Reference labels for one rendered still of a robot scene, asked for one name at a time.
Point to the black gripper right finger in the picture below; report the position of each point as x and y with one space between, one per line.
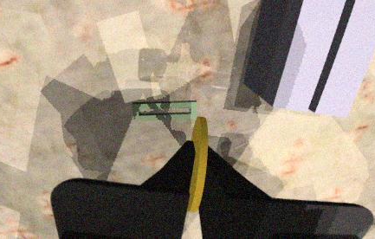
234 208

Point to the gold coin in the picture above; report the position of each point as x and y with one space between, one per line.
200 140

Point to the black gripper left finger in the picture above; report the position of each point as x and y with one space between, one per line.
155 209

